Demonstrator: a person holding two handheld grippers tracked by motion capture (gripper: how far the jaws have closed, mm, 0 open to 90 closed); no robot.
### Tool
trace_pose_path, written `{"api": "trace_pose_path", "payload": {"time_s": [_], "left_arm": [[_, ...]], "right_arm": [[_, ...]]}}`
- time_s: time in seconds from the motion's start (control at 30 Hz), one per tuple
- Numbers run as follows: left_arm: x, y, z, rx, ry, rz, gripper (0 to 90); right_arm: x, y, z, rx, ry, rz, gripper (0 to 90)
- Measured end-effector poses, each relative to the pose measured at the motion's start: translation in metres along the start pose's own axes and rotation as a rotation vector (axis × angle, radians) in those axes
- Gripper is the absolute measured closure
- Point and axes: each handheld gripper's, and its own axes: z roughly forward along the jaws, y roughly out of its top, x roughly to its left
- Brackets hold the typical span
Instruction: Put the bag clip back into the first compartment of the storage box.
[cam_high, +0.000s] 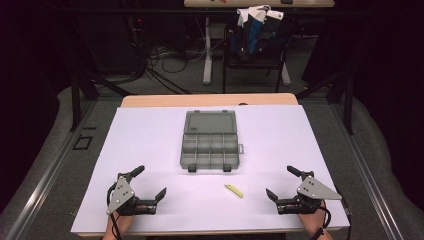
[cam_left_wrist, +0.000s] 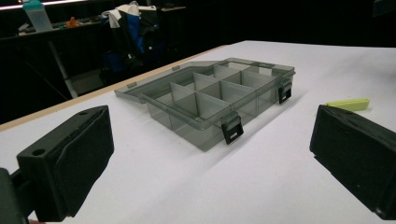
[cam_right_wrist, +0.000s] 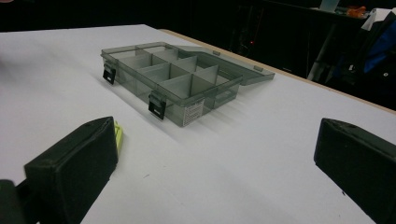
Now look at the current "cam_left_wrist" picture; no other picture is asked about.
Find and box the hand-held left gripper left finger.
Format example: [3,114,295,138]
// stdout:
[16,105,115,223]

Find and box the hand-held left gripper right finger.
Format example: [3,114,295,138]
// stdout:
[309,104,396,221]

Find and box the grey transparent compartment box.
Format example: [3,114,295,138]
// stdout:
[114,57,296,153]

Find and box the yellow-green flat clip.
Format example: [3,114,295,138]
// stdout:
[324,97,371,112]

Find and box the dark background desk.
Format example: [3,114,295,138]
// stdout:
[0,18,110,101]

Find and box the orange toy figure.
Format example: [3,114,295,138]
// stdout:
[65,16,81,29]

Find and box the blue white black jacket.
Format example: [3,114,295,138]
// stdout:
[100,1,163,63]

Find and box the translucent bottle with teal cap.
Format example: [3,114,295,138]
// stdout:
[21,0,54,33]

